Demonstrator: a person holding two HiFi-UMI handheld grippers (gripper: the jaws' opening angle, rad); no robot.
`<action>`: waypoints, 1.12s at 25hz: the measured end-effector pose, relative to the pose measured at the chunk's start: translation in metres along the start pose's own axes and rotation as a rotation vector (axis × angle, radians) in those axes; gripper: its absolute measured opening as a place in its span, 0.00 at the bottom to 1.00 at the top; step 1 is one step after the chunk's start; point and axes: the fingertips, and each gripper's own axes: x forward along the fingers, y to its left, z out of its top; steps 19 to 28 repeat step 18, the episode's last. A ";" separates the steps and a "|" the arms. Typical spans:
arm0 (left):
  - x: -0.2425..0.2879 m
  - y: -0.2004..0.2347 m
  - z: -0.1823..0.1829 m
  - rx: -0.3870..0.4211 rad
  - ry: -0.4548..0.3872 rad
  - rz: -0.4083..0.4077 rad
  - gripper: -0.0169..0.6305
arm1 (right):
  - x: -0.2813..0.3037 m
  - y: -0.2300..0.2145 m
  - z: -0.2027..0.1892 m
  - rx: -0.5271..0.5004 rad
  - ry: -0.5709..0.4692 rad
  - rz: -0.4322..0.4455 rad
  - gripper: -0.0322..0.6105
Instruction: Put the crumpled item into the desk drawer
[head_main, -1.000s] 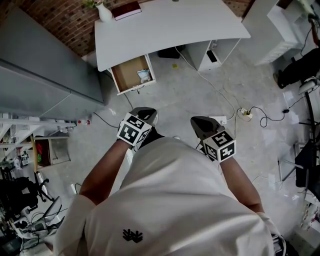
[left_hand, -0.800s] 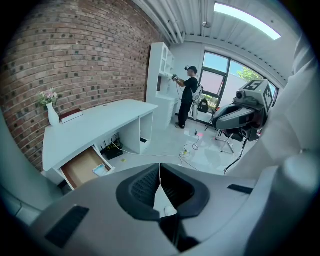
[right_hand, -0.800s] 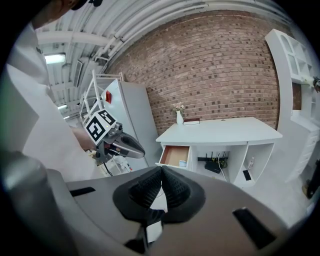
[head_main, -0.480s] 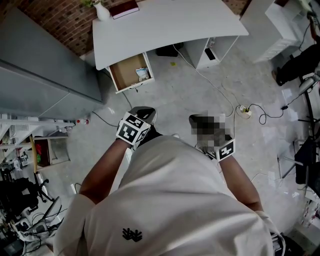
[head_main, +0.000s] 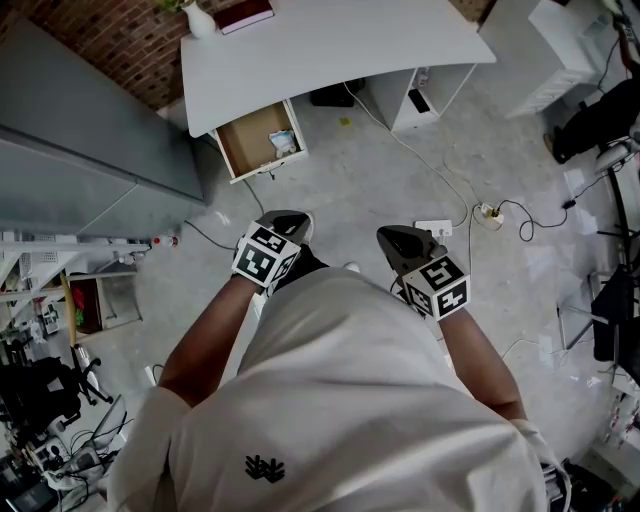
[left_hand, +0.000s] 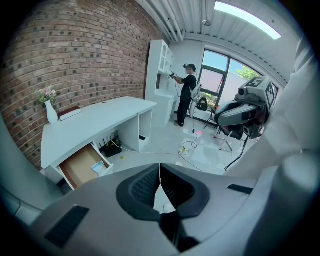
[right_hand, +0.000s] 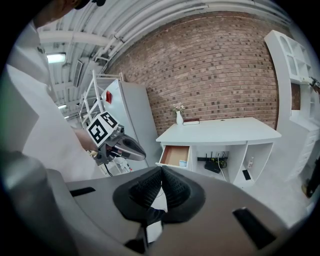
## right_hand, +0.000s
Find white desk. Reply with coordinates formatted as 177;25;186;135
155;116;283;189

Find white wooden drawer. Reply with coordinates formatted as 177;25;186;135
155;144;192;170

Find long white cable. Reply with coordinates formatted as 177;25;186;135
216;155;229;183

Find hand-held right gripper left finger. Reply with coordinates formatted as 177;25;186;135
112;166;163;222

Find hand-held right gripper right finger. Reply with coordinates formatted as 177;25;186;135
161;166;206;224

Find person's left forearm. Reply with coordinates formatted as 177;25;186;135
72;126;99;152

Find person's head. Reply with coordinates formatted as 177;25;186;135
32;0;84;29

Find black head-worn camera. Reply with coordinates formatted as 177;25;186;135
74;0;106;10

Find white metal rack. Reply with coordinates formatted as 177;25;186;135
78;69;125;131

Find person's white T-shirt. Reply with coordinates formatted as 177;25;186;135
4;19;111;184

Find ceiling light panel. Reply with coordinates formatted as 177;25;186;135
45;51;67;64

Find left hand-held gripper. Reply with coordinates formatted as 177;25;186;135
86;111;147;166

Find black router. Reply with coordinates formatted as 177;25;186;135
204;150;223;175

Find red-brown book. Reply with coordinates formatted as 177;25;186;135
182;117;201;126

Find white bookcase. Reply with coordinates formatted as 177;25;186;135
263;29;320;181

